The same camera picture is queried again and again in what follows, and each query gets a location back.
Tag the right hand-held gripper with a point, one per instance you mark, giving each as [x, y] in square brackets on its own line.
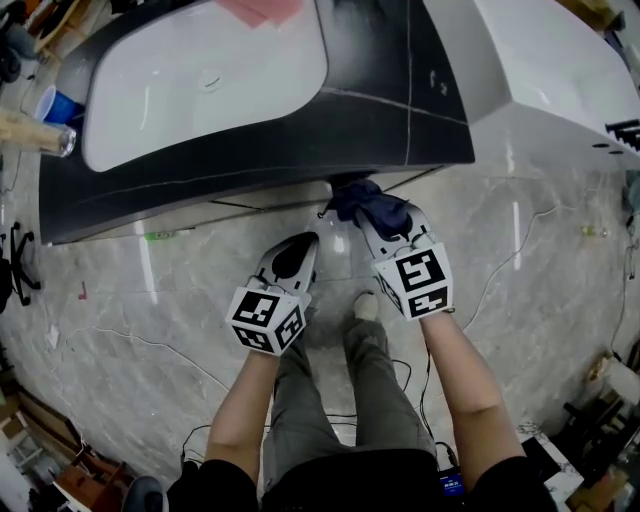
[420, 272]

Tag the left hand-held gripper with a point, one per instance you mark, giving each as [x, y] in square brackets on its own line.
[255, 307]

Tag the dark blue cloth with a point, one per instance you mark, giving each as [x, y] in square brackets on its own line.
[375, 210]

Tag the person's left forearm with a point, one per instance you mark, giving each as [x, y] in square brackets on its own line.
[240, 400]

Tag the person's right forearm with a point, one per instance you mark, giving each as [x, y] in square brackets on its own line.
[465, 390]

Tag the dark vanity cabinet black top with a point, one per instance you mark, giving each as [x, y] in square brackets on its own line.
[390, 100]

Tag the person's light shoe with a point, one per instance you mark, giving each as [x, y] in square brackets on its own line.
[365, 306]

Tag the person's grey trousers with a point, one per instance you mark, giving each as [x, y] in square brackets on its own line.
[310, 400]

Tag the green plastic bottle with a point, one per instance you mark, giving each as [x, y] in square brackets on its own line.
[150, 236]

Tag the small yellow bottle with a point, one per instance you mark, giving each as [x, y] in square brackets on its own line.
[592, 231]

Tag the person's black shirt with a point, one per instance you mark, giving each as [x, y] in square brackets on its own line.
[350, 480]

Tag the white sink basin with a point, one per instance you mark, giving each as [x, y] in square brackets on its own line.
[200, 75]

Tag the white bathtub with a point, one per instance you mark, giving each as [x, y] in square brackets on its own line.
[550, 60]

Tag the small white box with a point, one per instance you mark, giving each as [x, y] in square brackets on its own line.
[53, 336]

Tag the tall clear glass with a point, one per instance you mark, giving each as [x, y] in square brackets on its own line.
[67, 142]

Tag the black device blue screen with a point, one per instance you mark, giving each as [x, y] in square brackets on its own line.
[450, 485]

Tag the pink folded towel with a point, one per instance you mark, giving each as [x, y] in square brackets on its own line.
[260, 10]

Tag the white rimmed dark oval seat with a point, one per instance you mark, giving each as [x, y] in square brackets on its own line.
[145, 497]

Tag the blue plastic cup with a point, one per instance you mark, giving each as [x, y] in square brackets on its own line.
[60, 107]

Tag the black office chair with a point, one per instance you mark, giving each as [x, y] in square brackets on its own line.
[5, 285]

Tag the brown wooden crate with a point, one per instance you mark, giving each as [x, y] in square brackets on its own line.
[85, 487]

